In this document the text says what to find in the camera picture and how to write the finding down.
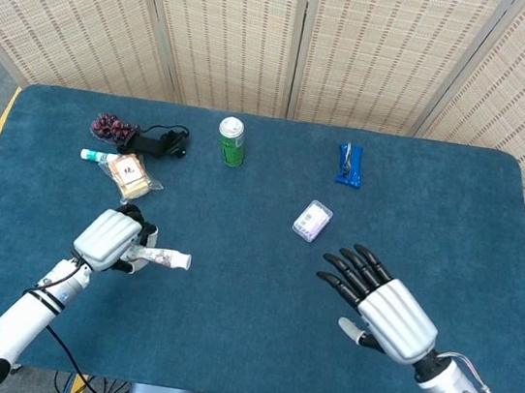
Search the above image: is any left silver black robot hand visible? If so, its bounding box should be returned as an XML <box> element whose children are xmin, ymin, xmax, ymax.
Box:
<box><xmin>69</xmin><ymin>196</ymin><xmax>164</xmax><ymax>281</ymax></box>

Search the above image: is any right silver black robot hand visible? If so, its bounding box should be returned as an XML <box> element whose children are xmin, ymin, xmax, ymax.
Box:
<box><xmin>304</xmin><ymin>238</ymin><xmax>449</xmax><ymax>369</ymax></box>

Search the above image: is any floral print toothpaste tube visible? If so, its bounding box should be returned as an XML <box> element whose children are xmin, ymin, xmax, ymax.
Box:
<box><xmin>123</xmin><ymin>240</ymin><xmax>194</xmax><ymax>275</ymax></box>

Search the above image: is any sandwich packet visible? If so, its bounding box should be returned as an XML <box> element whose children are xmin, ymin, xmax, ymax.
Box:
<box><xmin>93</xmin><ymin>147</ymin><xmax>170</xmax><ymax>212</ymax></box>

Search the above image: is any small white green tube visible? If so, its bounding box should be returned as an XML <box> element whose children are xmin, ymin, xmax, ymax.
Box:
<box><xmin>78</xmin><ymin>147</ymin><xmax>123</xmax><ymax>167</ymax></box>

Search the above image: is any black clip tool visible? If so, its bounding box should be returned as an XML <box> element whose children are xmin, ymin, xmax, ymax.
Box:
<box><xmin>121</xmin><ymin>118</ymin><xmax>193</xmax><ymax>164</ymax></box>

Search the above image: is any red grape bunch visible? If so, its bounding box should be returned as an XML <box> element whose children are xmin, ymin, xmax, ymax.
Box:
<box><xmin>87</xmin><ymin>110</ymin><xmax>142</xmax><ymax>149</ymax></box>

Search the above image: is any clear box with purple contents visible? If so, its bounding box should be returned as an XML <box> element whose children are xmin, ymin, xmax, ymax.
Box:
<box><xmin>290</xmin><ymin>196</ymin><xmax>335</xmax><ymax>246</ymax></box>

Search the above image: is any blue felt table mat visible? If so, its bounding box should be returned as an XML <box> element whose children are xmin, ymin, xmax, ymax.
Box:
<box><xmin>0</xmin><ymin>77</ymin><xmax>525</xmax><ymax>393</ymax></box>

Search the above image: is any green drink can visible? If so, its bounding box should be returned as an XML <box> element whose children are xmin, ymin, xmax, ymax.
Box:
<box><xmin>212</xmin><ymin>114</ymin><xmax>251</xmax><ymax>170</ymax></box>

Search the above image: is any blue snack packet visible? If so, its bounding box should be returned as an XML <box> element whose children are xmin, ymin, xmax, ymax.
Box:
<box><xmin>332</xmin><ymin>139</ymin><xmax>369</xmax><ymax>189</ymax></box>

